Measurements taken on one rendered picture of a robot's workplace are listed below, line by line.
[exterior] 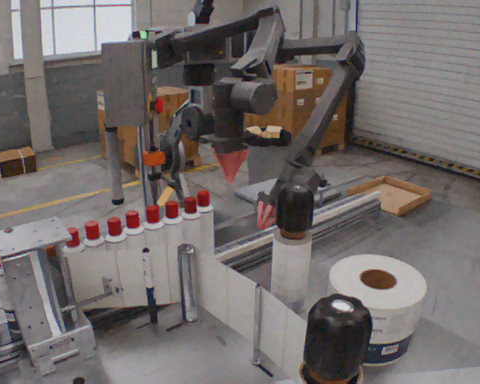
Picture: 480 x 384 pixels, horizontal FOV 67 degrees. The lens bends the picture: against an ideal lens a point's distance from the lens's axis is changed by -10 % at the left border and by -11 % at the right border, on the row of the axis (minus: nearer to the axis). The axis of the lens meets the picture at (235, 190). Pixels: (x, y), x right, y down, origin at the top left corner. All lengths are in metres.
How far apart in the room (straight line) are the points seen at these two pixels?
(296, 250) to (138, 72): 0.51
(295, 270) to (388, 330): 0.24
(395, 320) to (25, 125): 5.98
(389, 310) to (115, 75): 0.73
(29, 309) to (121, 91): 0.49
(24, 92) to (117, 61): 5.42
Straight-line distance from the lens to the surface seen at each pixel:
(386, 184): 1.98
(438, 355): 0.92
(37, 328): 0.83
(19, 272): 0.76
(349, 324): 0.47
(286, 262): 0.88
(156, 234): 0.99
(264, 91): 0.72
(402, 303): 0.79
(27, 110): 6.31
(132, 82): 0.90
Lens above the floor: 1.47
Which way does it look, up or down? 21 degrees down
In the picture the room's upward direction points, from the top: straight up
